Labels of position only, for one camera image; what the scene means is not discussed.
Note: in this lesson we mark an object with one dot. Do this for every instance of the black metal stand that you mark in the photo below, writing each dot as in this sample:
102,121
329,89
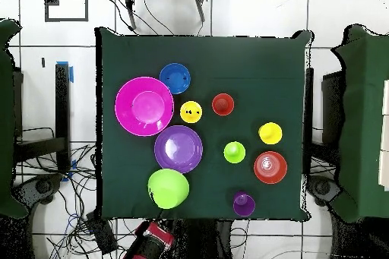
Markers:
63,104

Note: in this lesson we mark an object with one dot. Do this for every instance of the orange bowl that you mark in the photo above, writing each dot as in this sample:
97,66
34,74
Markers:
278,168

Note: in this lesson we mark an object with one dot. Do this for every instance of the purple cup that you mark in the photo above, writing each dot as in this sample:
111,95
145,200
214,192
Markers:
244,205

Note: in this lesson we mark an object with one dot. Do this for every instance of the blue bowl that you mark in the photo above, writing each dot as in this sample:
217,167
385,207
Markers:
174,78

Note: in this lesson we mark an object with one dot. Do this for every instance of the green bowl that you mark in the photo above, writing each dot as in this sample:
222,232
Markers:
168,189

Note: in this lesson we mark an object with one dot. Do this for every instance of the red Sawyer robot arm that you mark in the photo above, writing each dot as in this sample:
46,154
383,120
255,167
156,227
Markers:
146,250

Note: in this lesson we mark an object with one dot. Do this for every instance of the pink bowl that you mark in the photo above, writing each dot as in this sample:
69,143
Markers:
142,105

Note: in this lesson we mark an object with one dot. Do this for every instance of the dark green tablecloth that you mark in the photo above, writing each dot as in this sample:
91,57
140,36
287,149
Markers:
258,67

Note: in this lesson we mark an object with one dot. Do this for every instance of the yellow ribbed cup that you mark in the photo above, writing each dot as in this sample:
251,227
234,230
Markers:
191,116

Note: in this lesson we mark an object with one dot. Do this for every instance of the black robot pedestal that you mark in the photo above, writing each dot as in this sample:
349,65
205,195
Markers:
200,240

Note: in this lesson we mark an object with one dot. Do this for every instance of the purple bowl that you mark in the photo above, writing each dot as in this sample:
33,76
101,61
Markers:
179,148

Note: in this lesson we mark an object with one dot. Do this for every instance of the tall yellow cup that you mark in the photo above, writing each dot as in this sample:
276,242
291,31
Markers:
270,133

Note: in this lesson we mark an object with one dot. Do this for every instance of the neighbouring green-clothed table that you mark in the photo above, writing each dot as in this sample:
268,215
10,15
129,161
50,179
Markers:
6,119
361,119

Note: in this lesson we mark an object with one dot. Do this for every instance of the blue tape strip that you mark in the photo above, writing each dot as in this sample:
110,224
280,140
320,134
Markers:
71,75

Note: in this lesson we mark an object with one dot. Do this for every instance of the grey robot pedestal leg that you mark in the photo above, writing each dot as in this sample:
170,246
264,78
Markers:
42,186
322,187

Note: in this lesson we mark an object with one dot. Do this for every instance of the green cup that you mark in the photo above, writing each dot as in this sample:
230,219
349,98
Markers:
234,152

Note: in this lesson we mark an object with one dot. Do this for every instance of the orange cup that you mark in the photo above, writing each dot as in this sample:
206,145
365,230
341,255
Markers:
222,104

